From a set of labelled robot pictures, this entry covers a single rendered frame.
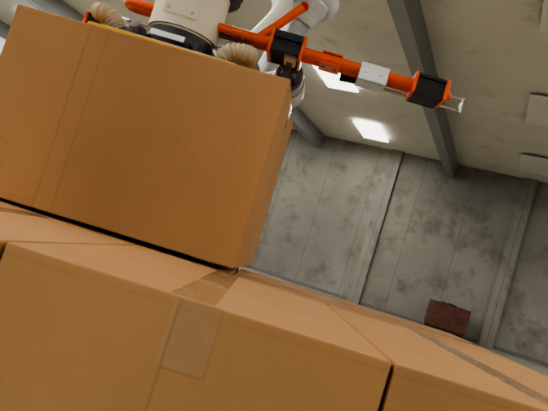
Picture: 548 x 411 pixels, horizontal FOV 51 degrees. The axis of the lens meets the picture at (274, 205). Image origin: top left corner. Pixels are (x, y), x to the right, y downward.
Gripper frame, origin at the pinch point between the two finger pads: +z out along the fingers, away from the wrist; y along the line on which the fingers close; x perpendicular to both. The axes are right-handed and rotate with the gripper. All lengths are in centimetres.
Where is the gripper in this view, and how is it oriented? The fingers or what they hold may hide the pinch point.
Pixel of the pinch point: (293, 52)
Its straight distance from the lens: 143.5
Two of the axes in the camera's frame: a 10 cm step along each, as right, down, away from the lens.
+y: -3.0, 9.5, -0.8
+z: 0.2, -0.8, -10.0
